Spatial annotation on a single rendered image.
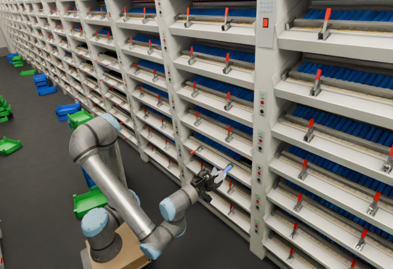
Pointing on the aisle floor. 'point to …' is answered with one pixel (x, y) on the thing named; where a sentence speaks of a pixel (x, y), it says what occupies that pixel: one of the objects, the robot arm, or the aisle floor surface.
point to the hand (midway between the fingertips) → (223, 174)
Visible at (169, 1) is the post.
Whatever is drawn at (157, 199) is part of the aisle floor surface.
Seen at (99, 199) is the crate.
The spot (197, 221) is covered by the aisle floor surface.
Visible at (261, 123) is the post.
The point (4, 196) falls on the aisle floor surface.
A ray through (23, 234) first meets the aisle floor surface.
